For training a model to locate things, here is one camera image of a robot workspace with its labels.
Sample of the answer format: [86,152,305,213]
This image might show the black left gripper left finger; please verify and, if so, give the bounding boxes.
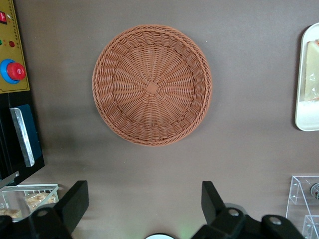
[0,180,90,239]

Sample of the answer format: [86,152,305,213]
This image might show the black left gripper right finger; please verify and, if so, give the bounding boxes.
[191,181,306,239]

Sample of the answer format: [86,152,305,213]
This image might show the plastic sandwich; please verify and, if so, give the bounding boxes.
[300,38,319,103]

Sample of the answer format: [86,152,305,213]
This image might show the cream plastic tray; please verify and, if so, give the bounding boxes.
[295,22,319,132]

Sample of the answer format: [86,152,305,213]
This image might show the brown round wicker basket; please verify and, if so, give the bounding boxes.
[92,24,213,147]

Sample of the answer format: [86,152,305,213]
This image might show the clear wrapped snack packet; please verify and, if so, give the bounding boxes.
[0,208,22,220]
[24,192,57,213]

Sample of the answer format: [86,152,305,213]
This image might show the white round disc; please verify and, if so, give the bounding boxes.
[144,233,175,239]

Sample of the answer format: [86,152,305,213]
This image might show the silver metal bar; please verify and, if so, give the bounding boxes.
[9,107,35,168]

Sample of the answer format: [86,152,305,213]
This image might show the clear acrylic can rack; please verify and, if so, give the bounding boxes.
[285,175,319,239]

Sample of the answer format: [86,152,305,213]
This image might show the black machine housing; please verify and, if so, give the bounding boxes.
[0,90,46,187]

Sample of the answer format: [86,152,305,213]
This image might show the silver soda can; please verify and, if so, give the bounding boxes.
[310,183,319,200]

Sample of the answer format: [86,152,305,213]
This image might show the red emergency stop button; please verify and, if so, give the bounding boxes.
[0,59,27,85]

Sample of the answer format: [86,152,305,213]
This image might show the yellow control panel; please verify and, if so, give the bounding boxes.
[0,0,30,94]

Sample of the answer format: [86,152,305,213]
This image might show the white wire rack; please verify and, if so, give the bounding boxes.
[0,183,60,223]

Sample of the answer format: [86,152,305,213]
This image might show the grey metal bracket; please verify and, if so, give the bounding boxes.
[0,170,20,189]

